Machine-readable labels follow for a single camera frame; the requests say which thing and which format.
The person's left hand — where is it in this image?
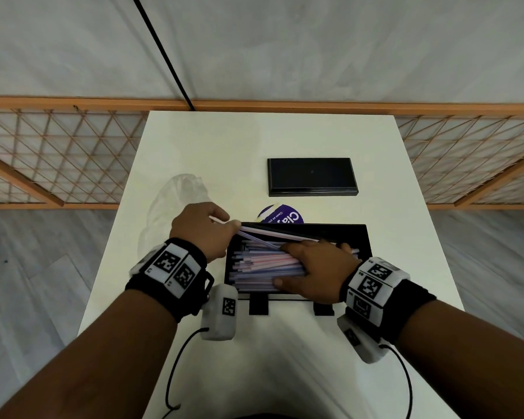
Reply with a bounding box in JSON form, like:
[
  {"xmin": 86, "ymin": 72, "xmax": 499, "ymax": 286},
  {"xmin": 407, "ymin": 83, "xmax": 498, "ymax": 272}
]
[{"xmin": 169, "ymin": 202, "xmax": 242, "ymax": 263}]

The person's right hand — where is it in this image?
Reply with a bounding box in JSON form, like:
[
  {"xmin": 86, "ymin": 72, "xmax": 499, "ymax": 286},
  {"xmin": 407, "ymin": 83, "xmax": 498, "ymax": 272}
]
[{"xmin": 272, "ymin": 240, "xmax": 361, "ymax": 306}]

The lilac drinking straw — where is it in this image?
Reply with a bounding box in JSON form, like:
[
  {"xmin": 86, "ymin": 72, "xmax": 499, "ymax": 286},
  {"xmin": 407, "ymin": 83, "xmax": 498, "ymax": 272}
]
[{"xmin": 237, "ymin": 230, "xmax": 284, "ymax": 251}]

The pile of pastel straws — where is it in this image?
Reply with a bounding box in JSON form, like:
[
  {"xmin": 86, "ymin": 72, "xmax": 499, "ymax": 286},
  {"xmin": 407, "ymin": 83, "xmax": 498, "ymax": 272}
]
[{"xmin": 228, "ymin": 240, "xmax": 360, "ymax": 294}]

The pink white drinking straw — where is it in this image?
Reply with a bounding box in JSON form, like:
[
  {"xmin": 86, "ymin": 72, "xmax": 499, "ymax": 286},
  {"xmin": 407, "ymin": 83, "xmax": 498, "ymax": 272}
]
[{"xmin": 208, "ymin": 215, "xmax": 338, "ymax": 246}]

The person's right forearm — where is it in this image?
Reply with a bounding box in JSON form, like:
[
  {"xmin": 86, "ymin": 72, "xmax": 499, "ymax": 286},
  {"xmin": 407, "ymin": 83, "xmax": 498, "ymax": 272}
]
[{"xmin": 395, "ymin": 299, "xmax": 524, "ymax": 419}]

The person's left forearm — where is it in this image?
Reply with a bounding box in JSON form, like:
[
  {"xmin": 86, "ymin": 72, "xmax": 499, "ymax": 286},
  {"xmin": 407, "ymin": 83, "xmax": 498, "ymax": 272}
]
[{"xmin": 0, "ymin": 289, "xmax": 178, "ymax": 419}]

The purple round sticker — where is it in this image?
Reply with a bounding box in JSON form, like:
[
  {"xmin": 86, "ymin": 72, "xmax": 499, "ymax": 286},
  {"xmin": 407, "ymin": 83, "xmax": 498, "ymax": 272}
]
[{"xmin": 257, "ymin": 204, "xmax": 305, "ymax": 226}]

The clear plastic bag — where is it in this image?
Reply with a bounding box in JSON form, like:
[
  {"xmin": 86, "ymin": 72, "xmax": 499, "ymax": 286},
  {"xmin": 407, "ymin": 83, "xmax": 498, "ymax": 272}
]
[{"xmin": 137, "ymin": 173, "xmax": 215, "ymax": 259}]

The black straw holder box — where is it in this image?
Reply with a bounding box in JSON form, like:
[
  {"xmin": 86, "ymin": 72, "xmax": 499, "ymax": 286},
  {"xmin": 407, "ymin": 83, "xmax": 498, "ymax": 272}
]
[{"xmin": 224, "ymin": 223, "xmax": 373, "ymax": 317}]

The black wristband with marker tiles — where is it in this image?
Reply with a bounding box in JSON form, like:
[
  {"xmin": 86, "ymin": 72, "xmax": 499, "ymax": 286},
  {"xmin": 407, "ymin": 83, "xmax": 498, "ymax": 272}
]
[
  {"xmin": 339, "ymin": 257, "xmax": 438, "ymax": 345},
  {"xmin": 125, "ymin": 237, "xmax": 215, "ymax": 324}
]

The black rectangular lid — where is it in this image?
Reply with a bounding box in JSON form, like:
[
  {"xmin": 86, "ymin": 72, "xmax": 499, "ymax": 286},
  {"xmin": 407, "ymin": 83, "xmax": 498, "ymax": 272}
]
[{"xmin": 267, "ymin": 158, "xmax": 359, "ymax": 198}]

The white wrist camera block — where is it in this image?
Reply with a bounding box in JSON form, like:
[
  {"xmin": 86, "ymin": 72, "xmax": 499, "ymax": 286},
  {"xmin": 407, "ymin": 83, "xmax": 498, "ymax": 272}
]
[
  {"xmin": 200, "ymin": 283, "xmax": 239, "ymax": 342},
  {"xmin": 337, "ymin": 313, "xmax": 392, "ymax": 365}
]

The thin black camera cable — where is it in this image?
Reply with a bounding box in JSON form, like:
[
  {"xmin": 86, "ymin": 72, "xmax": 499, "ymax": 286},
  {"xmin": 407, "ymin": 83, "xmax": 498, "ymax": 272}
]
[
  {"xmin": 378, "ymin": 343, "xmax": 415, "ymax": 419},
  {"xmin": 162, "ymin": 327, "xmax": 210, "ymax": 419}
]

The orange wire mesh fence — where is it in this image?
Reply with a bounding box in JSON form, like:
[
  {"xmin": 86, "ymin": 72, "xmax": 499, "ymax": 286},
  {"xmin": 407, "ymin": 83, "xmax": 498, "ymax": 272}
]
[{"xmin": 0, "ymin": 95, "xmax": 524, "ymax": 211}]

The long black floor cable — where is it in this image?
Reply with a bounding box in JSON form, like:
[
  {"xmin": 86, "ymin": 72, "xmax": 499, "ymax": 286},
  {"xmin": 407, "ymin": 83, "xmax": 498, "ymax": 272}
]
[{"xmin": 130, "ymin": 0, "xmax": 196, "ymax": 112}]

